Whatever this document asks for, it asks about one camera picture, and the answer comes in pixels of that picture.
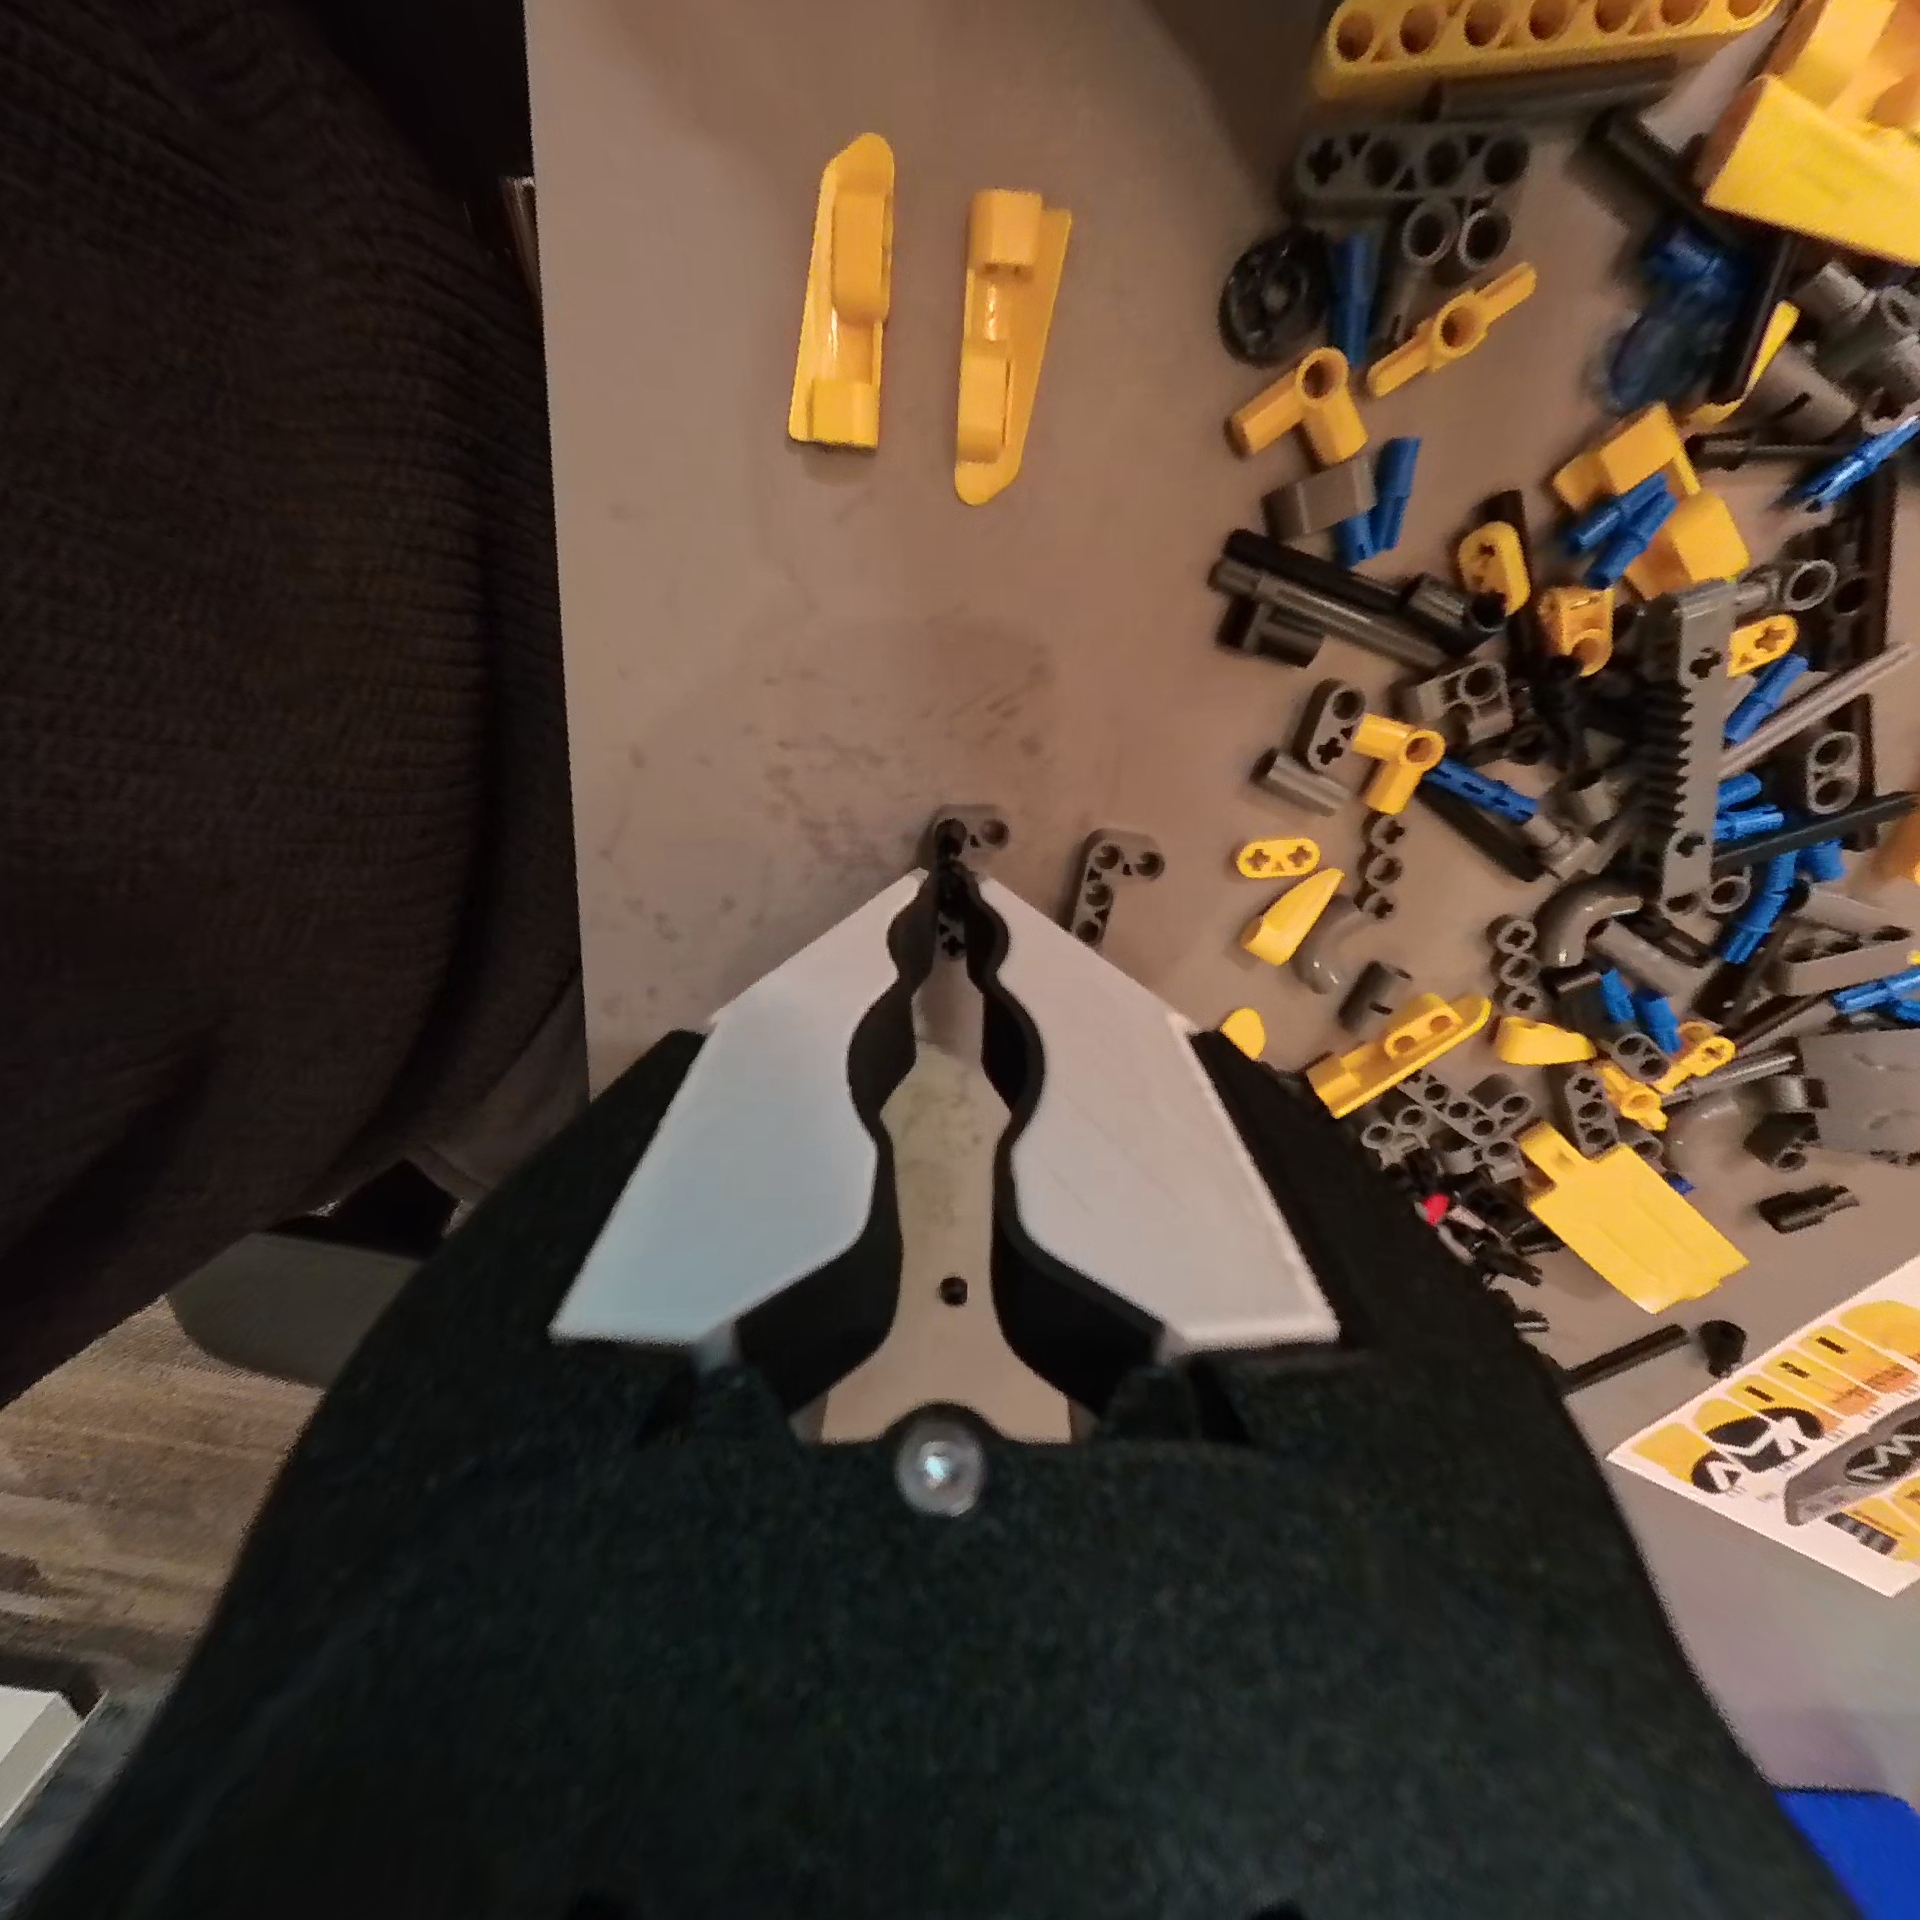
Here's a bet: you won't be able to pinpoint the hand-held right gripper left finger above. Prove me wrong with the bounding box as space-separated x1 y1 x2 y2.
547 870 945 1409

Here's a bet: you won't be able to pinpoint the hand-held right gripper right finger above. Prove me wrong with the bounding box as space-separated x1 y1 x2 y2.
963 874 1342 1416

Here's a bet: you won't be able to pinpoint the pile of black red pins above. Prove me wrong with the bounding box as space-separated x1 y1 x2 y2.
1409 1177 1553 1337

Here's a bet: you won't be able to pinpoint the dark grey bent beam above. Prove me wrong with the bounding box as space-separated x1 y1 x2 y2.
927 805 1015 962
1066 830 1168 952

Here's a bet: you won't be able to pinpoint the pile of mixed brick parts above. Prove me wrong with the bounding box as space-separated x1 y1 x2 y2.
1206 0 1920 1307

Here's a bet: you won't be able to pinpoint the person's grey trousers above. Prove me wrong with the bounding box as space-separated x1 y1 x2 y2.
298 984 589 1248

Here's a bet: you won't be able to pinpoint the yellow ribbed panel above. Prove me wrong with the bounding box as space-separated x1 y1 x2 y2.
1517 1122 1749 1314

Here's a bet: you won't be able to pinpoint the black axle rod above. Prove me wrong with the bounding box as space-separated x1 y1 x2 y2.
1559 1320 1694 1395

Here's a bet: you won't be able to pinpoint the grey gear rack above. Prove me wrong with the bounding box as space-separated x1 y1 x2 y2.
1634 582 1741 910

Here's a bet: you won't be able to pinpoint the yellow grey sticker sheet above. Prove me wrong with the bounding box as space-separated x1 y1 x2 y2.
1605 1257 1920 1595

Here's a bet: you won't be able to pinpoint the dark grey curved panel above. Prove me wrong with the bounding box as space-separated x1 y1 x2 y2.
1792 1027 1920 1163

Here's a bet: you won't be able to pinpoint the yellow curved panel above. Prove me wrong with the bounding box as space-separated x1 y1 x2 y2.
786 132 898 448
950 188 1074 507

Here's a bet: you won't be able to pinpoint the black pulley wheel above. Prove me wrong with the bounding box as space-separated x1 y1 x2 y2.
1218 235 1333 365

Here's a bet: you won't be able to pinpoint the clear blue round dish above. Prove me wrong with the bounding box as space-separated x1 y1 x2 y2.
1610 292 1712 408

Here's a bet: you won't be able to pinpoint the yellow beam with holes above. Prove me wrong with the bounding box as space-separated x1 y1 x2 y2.
1311 0 1778 106

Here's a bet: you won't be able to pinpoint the large yellow brick panel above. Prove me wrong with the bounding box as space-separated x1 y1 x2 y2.
1697 0 1920 269

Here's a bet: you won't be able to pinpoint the white pedestal cabinet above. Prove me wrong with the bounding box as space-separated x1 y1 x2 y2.
0 1681 106 1833

